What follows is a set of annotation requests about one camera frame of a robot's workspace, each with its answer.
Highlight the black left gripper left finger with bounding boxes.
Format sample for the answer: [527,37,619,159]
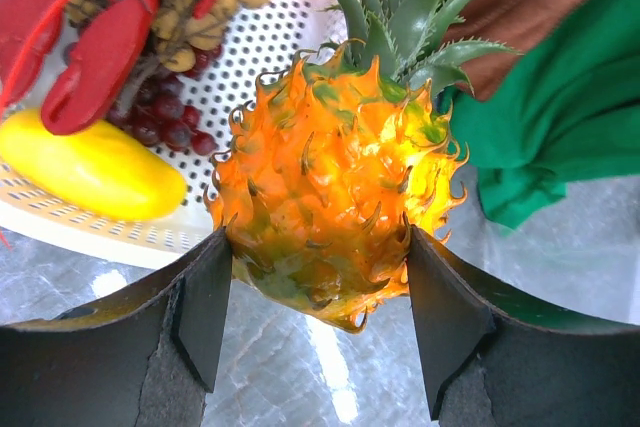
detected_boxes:
[1,229,231,426]

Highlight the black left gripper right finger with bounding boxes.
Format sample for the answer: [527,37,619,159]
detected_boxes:
[408,229,639,426]

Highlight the orange plastic pineapple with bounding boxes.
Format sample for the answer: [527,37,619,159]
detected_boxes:
[208,0,505,333]

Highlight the tan plastic longan bunch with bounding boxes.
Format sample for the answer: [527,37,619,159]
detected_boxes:
[64,0,275,74]

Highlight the yellow plastic mango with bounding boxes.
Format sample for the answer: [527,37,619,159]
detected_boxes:
[1,109,187,221]

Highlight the dark purple plastic grapes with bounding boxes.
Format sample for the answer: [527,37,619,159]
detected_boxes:
[104,42,218,156]

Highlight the green t-shirt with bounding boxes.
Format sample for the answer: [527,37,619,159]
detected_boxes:
[441,0,639,228]

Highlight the white perforated plastic basket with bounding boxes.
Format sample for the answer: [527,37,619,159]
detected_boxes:
[1,0,346,269]

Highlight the red plastic lobster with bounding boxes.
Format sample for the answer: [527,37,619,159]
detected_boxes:
[0,0,236,137]

